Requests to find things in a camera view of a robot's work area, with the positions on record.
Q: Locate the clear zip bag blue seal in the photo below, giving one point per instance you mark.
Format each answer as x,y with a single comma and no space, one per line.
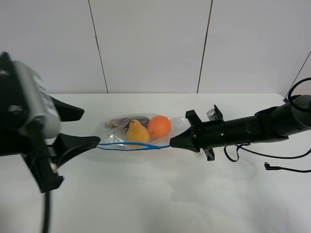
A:
116,139

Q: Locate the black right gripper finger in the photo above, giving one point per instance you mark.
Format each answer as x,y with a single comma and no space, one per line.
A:
183,140

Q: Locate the dark purple eggplant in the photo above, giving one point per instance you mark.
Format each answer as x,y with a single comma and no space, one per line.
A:
125,122

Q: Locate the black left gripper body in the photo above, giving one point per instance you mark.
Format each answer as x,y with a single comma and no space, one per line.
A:
14,111

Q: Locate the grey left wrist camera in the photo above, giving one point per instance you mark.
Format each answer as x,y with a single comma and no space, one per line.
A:
40,104

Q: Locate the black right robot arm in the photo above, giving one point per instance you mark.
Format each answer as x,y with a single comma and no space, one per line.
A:
270,125

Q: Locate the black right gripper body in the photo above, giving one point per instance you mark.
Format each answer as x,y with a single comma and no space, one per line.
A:
207,135

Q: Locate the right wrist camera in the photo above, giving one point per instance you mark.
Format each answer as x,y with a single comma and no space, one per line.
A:
212,115

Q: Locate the orange fruit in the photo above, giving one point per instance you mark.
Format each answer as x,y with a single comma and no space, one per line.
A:
159,127

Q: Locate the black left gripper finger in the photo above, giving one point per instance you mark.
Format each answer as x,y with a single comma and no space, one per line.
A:
67,147
65,112

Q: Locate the yellow pear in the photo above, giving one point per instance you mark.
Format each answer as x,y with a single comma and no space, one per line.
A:
137,132

